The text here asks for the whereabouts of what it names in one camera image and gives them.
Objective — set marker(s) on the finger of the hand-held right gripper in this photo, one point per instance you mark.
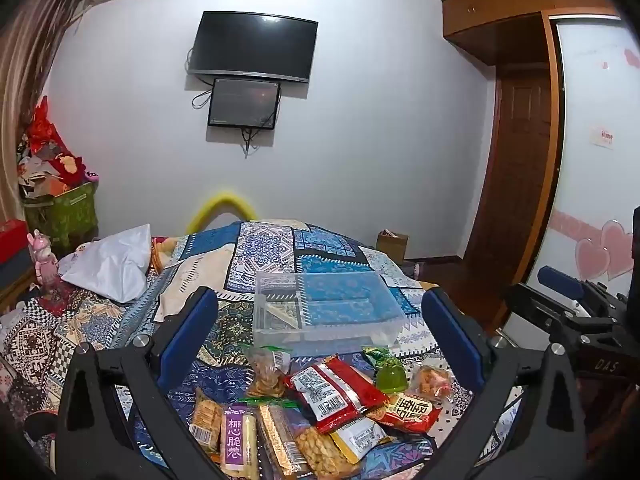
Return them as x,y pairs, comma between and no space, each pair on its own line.
530,306
560,281

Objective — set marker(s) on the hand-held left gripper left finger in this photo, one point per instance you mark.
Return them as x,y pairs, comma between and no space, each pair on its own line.
191,330

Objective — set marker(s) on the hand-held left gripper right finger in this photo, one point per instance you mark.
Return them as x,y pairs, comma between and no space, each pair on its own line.
452,331

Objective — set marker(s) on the clear round cracker packet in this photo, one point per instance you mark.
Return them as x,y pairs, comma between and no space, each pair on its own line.
262,377

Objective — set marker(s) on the red snack packet white label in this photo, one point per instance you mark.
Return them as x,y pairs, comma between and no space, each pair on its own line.
352,385
305,380

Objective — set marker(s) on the clear plastic storage container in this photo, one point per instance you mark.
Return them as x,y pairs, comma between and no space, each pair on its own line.
330,310

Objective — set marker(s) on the golden bar snack packet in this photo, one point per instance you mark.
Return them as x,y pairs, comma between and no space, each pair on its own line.
280,435

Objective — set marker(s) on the yellow and white snack packet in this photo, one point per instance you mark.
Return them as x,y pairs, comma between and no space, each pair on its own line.
361,437

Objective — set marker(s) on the clear packet of fried snacks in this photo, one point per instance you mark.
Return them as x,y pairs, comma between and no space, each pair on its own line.
320,452

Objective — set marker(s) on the small orange snack packet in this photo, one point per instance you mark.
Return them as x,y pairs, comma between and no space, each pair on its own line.
431,382

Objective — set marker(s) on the green candy wrapper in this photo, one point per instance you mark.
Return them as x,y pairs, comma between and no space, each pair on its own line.
377,356

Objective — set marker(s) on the green jelly cup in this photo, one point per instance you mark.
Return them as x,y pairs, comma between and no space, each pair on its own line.
389,380

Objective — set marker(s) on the orange plush toy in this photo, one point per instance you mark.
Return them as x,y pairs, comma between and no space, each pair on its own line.
161,252

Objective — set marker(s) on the square cracker packet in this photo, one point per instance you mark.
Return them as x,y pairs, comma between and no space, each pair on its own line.
206,417

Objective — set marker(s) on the red and yellow snack packet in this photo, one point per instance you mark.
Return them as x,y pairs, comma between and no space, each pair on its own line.
406,410

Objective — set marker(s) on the white sliding door pink hearts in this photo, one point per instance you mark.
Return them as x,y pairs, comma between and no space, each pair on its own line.
590,185

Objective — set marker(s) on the cardboard box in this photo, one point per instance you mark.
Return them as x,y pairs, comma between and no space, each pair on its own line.
392,245

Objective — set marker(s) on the white plastic bag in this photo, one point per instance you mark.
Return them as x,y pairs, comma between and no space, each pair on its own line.
107,262

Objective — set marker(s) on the patchwork patterned blanket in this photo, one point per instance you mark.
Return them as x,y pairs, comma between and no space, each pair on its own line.
270,250

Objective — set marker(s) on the cream wafer packet purple label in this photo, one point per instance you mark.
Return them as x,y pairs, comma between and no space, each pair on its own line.
239,435

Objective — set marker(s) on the brown wooden door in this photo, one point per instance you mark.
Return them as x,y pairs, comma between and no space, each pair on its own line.
515,160

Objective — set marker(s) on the yellow foam hoop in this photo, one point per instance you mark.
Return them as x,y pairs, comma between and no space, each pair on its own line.
222,200

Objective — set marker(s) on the paper note on door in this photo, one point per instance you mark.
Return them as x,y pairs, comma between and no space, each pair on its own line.
601,135

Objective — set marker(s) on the pink doll figure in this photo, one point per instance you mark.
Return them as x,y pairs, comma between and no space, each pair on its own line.
45,260

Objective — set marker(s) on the red box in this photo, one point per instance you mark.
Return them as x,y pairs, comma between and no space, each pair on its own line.
11,240

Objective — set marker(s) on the wooden wardrobe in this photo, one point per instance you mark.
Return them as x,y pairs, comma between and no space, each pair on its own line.
475,20

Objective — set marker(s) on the beige curtain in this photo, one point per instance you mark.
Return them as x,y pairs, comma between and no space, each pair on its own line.
27,60

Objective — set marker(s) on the small black wall monitor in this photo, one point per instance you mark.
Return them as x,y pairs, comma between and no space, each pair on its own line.
244,104

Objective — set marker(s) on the wall-mounted black television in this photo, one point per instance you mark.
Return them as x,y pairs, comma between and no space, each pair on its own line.
252,45

